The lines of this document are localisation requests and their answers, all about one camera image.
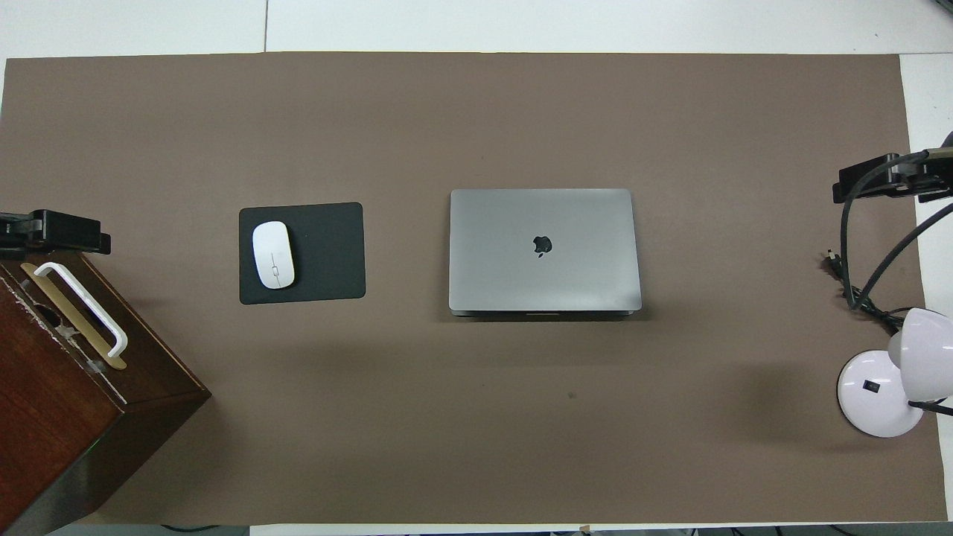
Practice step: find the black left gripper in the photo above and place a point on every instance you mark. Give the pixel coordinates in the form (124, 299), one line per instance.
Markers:
(15, 227)

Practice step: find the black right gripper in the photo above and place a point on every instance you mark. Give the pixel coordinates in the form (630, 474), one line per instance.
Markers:
(931, 175)

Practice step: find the grey aluminium laptop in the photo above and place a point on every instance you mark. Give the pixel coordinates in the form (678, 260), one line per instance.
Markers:
(543, 275)

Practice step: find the dark wooden box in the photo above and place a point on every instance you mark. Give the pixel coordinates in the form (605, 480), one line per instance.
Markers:
(52, 417)

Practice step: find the white computer mouse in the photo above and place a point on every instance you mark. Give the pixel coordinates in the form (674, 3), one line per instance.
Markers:
(273, 254)

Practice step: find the white desk lamp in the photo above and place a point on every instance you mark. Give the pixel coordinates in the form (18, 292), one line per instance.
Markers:
(871, 398)

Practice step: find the black mouse pad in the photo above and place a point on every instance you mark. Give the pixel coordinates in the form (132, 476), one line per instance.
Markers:
(331, 253)

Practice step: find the brown table mat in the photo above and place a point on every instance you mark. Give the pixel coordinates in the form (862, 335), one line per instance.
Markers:
(476, 417)

